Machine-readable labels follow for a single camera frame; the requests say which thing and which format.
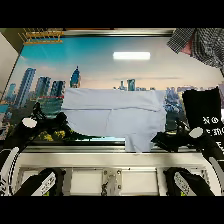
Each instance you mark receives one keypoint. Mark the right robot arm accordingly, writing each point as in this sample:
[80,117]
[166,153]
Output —
[210,145]

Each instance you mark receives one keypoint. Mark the black garment with white print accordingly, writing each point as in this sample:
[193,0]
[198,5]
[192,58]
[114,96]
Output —
[203,106]

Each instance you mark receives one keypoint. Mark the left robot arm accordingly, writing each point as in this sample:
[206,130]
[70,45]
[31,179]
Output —
[20,133]

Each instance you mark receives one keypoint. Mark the checked shirt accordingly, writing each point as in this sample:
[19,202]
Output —
[205,45]

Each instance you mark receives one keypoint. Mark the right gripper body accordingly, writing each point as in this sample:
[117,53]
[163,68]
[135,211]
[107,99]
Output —
[171,141]

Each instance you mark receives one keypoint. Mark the light blue garment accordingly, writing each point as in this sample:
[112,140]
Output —
[113,113]

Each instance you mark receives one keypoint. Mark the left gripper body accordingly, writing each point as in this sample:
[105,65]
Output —
[56,125]

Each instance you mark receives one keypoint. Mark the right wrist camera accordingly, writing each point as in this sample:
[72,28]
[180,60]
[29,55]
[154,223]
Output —
[181,126]

